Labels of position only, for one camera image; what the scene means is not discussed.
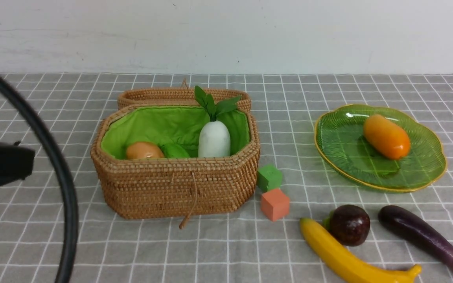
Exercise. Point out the dark purple mangosteen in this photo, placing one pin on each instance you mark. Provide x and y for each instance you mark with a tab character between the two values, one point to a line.
349	224

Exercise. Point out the brown potato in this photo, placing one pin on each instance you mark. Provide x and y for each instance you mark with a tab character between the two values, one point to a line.
144	150

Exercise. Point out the orange foam cube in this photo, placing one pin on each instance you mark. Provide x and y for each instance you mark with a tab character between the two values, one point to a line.
275	204

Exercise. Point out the green glass leaf plate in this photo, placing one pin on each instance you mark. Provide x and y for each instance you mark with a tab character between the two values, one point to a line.
340	141

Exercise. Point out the green foam cube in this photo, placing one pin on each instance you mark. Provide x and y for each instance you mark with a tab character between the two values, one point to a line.
269	177

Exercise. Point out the orange mango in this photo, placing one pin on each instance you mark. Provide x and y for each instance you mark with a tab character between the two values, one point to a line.
388	138

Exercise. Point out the woven rattan basket lid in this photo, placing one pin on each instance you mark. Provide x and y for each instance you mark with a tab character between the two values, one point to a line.
183	95

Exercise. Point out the white radish with leaves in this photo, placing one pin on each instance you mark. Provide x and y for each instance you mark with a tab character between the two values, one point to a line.
214	138

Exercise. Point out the purple eggplant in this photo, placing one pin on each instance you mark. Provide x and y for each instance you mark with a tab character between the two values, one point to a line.
416	231

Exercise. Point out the woven rattan basket green lining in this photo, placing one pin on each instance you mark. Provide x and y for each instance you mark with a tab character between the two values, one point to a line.
174	187

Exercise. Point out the yellow banana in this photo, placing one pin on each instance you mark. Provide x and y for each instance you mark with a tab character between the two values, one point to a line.
344	263

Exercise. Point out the grey checked tablecloth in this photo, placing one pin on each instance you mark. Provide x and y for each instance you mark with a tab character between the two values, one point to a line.
245	247

